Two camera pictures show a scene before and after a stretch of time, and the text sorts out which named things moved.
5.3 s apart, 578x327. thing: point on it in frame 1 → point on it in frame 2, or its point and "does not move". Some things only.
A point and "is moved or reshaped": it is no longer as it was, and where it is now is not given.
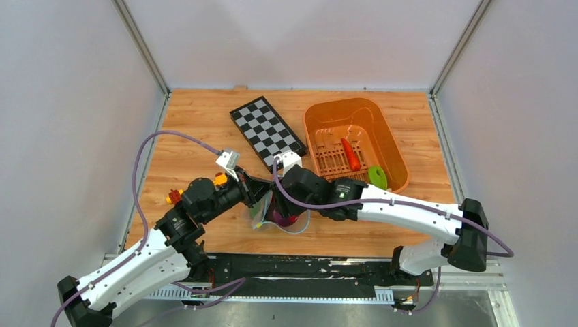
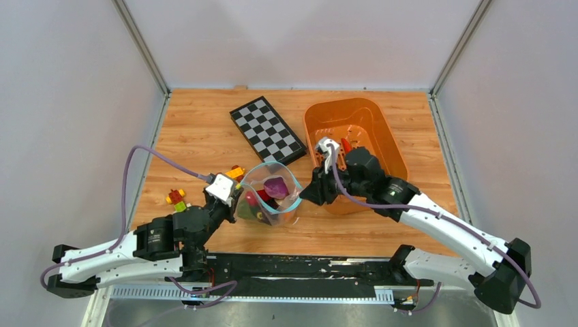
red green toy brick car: [174, 196] does not move
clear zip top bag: [266, 212] is moved or reshaped
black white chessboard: [266, 131] does not move
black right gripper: [283, 204] → [318, 191]
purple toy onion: [280, 220] is moved or reshaped
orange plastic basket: [347, 136] does not move
